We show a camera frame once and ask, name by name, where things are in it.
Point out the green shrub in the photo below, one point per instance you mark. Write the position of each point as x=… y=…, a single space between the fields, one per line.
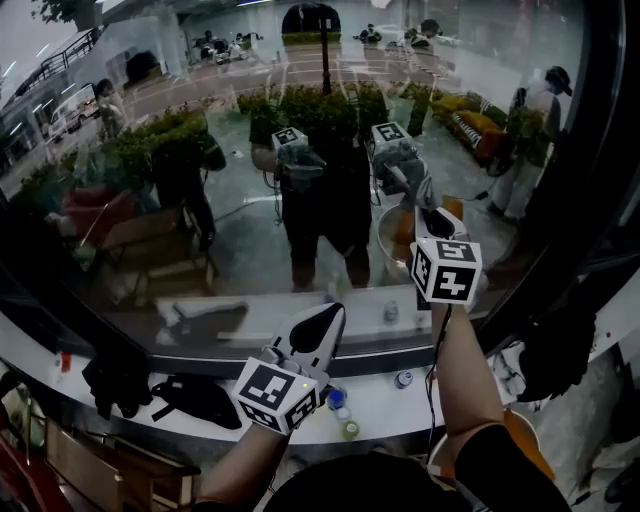
x=310 y=110
x=155 y=145

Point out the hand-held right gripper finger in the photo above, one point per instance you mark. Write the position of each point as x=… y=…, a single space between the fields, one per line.
x=424 y=227
x=457 y=231

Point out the wooden chair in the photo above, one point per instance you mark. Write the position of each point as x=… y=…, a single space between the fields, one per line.
x=100 y=470

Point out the grey cloth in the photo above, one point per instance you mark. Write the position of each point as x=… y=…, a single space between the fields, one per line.
x=425 y=185

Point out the large window glass pane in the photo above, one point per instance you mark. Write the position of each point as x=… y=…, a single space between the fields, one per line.
x=240 y=250

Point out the person's right forearm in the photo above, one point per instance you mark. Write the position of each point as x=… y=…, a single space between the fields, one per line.
x=465 y=370

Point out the black hanging jacket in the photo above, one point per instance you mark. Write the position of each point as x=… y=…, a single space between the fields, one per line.
x=555 y=350

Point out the black lamp post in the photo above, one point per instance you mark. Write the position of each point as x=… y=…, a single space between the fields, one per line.
x=326 y=55

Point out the person's black shirt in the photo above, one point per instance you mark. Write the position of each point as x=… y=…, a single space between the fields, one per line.
x=360 y=485

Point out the white window sill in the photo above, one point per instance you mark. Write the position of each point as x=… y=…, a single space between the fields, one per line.
x=380 y=415

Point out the leafy green tree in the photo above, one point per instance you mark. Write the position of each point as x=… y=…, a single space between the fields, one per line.
x=65 y=10

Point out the person's left forearm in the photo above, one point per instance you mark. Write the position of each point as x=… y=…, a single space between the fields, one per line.
x=245 y=465

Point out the black garment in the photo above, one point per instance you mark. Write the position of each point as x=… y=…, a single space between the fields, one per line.
x=115 y=385

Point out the green drink bottle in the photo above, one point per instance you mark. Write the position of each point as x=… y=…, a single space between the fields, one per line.
x=350 y=430

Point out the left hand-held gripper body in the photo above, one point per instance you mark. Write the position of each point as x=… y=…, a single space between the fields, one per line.
x=275 y=395

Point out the blue cap bottle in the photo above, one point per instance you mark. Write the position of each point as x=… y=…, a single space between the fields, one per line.
x=337 y=399

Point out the small red item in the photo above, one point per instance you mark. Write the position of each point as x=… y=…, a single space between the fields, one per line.
x=65 y=362

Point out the dark window frame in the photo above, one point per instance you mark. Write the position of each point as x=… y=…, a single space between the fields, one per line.
x=575 y=200

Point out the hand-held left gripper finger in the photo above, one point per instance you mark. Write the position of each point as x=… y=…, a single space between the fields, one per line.
x=287 y=335
x=332 y=350

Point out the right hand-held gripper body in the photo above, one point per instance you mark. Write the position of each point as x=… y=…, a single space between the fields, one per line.
x=445 y=275

